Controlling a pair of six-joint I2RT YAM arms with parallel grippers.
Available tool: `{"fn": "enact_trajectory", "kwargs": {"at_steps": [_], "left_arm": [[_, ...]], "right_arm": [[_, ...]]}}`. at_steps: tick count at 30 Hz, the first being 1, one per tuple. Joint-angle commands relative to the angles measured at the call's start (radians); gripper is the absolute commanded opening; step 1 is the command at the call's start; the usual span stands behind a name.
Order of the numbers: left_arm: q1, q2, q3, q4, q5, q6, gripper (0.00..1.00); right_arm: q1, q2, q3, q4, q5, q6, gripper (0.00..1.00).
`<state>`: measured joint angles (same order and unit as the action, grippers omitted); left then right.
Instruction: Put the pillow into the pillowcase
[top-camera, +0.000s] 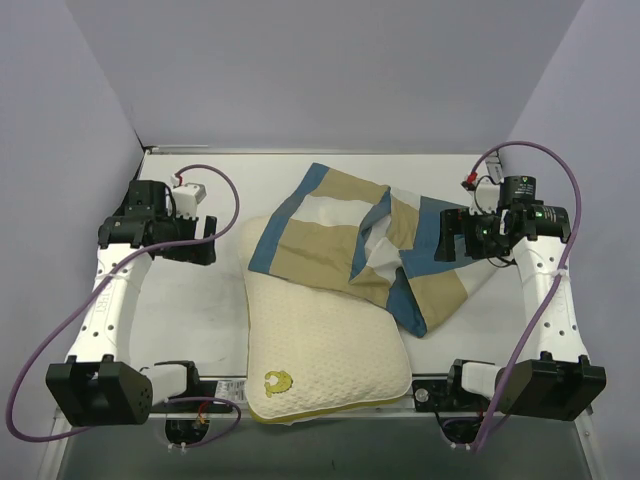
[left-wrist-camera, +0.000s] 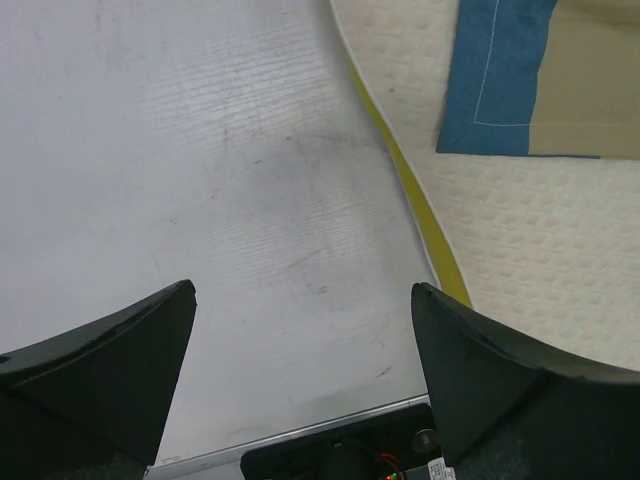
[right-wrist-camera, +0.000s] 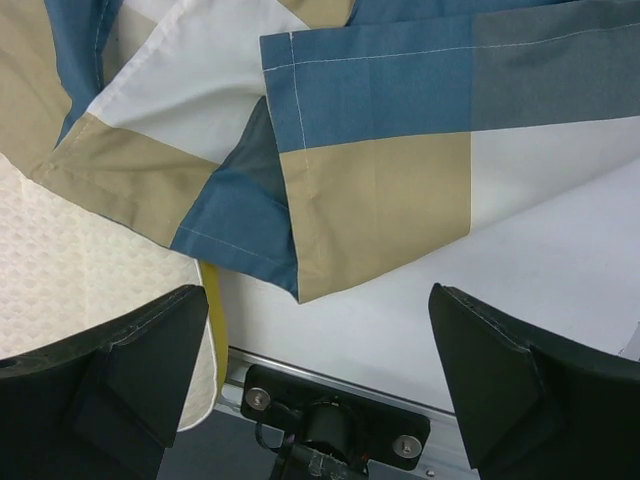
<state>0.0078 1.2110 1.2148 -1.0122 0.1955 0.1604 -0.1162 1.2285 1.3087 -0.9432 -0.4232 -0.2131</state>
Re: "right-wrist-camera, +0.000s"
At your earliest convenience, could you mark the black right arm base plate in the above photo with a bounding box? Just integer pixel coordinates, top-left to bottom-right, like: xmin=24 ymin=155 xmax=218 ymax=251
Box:
xmin=241 ymin=365 xmax=431 ymax=479

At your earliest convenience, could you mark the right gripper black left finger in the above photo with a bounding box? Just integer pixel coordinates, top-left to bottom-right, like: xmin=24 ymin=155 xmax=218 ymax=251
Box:
xmin=1 ymin=285 xmax=208 ymax=479

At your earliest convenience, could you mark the cream pillow with yellow edge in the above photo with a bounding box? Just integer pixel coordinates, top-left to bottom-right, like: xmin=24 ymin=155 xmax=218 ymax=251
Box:
xmin=0 ymin=152 xmax=230 ymax=433

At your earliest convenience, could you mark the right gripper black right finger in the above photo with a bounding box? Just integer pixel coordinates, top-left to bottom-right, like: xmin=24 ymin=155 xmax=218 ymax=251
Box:
xmin=429 ymin=284 xmax=639 ymax=479

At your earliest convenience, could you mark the blue tan white checked pillowcase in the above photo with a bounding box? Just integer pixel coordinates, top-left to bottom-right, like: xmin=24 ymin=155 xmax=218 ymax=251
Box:
xmin=1 ymin=1 xmax=639 ymax=302

